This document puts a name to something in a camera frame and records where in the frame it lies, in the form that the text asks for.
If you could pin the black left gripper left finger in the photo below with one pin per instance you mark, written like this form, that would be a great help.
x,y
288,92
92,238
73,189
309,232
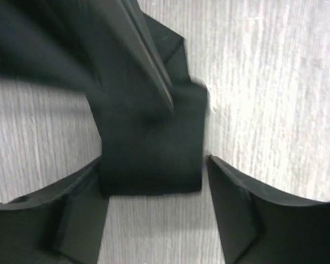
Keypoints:
x,y
60,223

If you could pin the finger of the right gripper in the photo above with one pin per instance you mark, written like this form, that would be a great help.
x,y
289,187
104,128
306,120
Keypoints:
x,y
103,49

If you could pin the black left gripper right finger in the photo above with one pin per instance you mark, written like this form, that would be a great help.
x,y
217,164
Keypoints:
x,y
261,224

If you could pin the black tie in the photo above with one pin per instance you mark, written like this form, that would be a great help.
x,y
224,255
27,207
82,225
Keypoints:
x,y
156,154

